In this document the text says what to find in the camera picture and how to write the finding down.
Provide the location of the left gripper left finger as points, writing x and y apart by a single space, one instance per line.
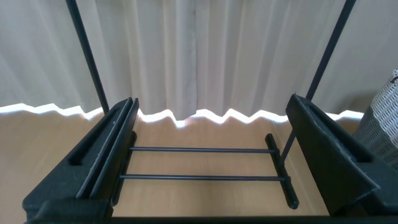
62 186

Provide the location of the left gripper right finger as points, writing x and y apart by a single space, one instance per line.
335 174

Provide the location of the white laundry basket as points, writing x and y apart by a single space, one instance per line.
381 124

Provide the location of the black clothes rack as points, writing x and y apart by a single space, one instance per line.
202 178

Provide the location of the beige curtain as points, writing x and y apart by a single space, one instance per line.
217 56

